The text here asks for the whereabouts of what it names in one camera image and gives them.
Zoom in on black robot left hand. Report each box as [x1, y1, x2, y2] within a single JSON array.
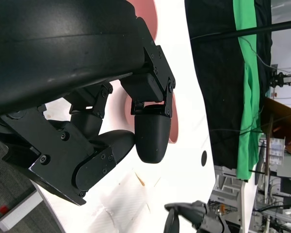
[[0, 0, 177, 206]]

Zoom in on black camera on stand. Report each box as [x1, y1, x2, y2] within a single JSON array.
[[268, 71, 291, 88]]

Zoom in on stacked white storage boxes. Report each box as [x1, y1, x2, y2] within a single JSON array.
[[268, 138, 286, 168]]

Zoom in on green cloth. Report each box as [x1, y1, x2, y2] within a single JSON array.
[[232, 0, 269, 182]]

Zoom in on white metal table frame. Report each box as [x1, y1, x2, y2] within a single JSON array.
[[208, 165, 258, 233]]

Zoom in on brown wooden desk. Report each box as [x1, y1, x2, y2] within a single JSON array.
[[260, 97, 291, 156]]

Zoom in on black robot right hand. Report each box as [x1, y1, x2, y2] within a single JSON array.
[[164, 200, 233, 233]]

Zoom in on black stand pole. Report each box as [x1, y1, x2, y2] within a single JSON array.
[[190, 20, 291, 41]]

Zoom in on black round table grommet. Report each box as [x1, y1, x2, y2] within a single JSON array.
[[200, 150, 208, 167]]

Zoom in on orange sliver scrap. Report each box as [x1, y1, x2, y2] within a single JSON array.
[[135, 172, 146, 187]]

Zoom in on black backdrop cloth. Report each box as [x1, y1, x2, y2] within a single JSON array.
[[184, 0, 274, 170]]

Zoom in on white power strip red switch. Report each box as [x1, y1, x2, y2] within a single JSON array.
[[0, 189, 43, 233]]

